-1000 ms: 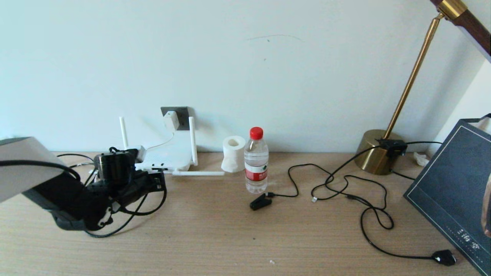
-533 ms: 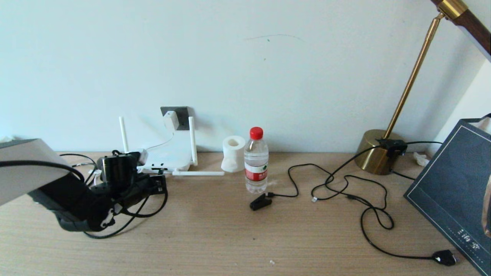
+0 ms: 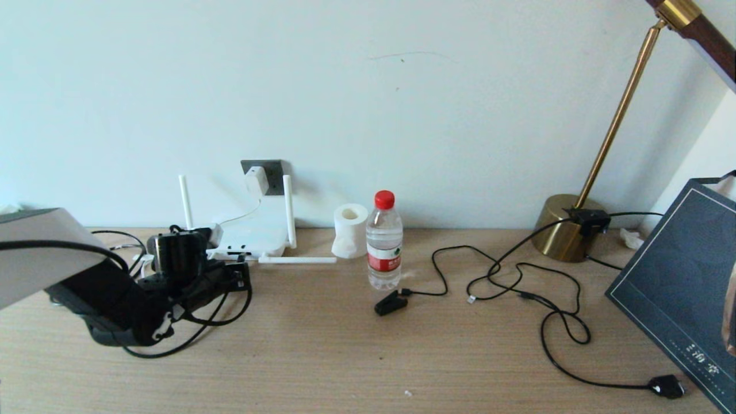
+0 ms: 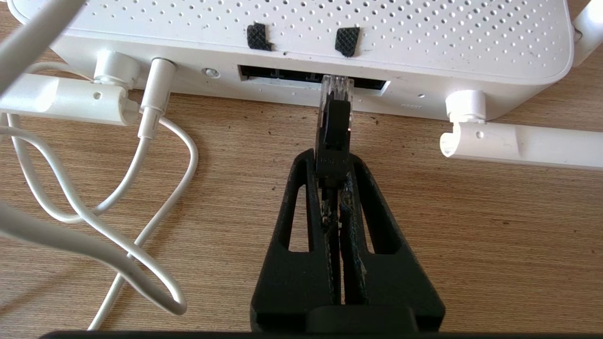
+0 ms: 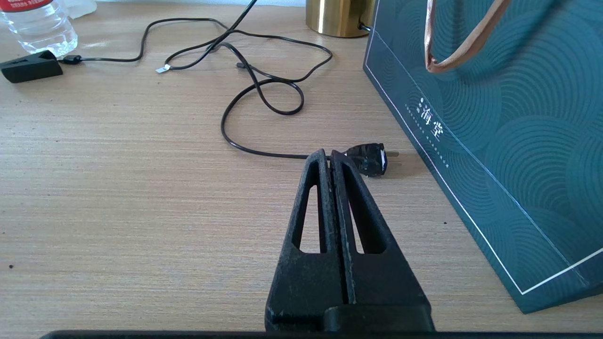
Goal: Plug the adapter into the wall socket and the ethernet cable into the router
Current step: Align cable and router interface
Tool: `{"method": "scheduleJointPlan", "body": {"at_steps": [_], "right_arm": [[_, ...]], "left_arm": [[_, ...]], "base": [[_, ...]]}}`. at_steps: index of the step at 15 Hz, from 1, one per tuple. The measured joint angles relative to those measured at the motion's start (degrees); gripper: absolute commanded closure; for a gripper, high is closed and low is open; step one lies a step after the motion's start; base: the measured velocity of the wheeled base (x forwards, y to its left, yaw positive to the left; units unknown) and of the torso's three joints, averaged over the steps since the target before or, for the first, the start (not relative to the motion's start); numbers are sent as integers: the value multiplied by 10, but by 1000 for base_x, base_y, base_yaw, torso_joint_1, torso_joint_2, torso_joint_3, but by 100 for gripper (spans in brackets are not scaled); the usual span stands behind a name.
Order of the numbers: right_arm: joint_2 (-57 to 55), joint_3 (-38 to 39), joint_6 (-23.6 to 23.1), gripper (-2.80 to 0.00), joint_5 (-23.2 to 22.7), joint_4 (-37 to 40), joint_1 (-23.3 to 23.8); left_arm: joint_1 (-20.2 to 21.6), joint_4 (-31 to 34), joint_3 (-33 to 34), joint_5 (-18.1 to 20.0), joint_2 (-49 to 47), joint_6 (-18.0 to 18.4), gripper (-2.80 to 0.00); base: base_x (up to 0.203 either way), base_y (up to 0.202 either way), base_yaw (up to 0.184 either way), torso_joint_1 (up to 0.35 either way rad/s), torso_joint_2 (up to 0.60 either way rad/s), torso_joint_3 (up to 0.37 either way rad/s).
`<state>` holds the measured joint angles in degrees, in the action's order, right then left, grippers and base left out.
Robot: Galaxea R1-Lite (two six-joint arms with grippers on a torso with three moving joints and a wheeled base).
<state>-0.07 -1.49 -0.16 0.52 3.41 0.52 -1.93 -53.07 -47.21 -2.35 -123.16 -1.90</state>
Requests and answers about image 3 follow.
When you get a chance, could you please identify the black box on lamp base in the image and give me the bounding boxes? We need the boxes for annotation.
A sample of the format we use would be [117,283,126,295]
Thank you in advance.
[566,208,612,235]

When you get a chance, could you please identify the grey wall socket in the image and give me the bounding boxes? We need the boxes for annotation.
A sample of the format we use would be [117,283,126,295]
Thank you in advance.
[241,160,284,196]

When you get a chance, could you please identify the red-capped water bottle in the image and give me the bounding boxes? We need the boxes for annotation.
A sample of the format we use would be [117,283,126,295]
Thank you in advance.
[366,190,403,290]

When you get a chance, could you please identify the white power adapter with cord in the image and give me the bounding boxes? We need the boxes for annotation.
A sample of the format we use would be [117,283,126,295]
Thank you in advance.
[135,194,262,275]

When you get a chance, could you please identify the black clip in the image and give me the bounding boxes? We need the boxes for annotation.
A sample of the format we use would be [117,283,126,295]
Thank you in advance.
[374,289,411,316]

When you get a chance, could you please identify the black lamp power cable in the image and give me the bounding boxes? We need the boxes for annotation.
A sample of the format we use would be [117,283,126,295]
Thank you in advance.
[467,212,687,400]

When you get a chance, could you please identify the white toilet paper roll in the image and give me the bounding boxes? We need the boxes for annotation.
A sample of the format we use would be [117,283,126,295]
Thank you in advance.
[331,202,369,259]

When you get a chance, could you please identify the brass desk lamp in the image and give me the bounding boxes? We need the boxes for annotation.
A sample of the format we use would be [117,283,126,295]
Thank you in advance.
[530,0,736,263]

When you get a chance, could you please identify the black ethernet cable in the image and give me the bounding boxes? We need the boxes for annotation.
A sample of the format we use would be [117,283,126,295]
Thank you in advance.
[91,229,229,359]

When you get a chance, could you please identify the dark blue paper bag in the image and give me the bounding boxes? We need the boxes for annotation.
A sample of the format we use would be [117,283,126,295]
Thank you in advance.
[605,171,736,413]

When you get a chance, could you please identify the white router with antennas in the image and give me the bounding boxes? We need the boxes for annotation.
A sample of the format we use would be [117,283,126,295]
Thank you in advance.
[178,174,337,265]

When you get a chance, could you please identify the thin black clip cable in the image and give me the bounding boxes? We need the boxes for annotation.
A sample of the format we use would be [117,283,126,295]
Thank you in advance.
[402,246,592,346]

